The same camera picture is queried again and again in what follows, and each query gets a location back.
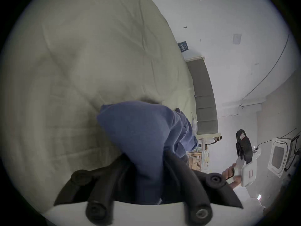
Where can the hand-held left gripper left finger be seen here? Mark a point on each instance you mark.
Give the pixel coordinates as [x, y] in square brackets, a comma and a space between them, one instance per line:
[101, 187]

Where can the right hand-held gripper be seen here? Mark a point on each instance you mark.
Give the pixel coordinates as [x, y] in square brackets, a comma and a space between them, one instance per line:
[247, 173]

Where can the person's right hand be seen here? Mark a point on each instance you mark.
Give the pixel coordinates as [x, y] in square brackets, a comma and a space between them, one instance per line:
[230, 173]

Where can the wooden shelf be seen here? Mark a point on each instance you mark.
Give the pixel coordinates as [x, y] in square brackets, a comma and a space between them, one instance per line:
[198, 156]

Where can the dark blue card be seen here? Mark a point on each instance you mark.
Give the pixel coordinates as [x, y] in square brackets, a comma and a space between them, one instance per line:
[183, 46]

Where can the dark blue shirt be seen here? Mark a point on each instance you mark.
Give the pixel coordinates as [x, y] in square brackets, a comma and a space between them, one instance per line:
[141, 135]

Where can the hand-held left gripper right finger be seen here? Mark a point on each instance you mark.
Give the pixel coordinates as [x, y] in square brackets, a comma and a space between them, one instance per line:
[188, 185]

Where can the grey padded headboard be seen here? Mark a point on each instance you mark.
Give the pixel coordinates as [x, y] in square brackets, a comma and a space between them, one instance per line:
[204, 95]

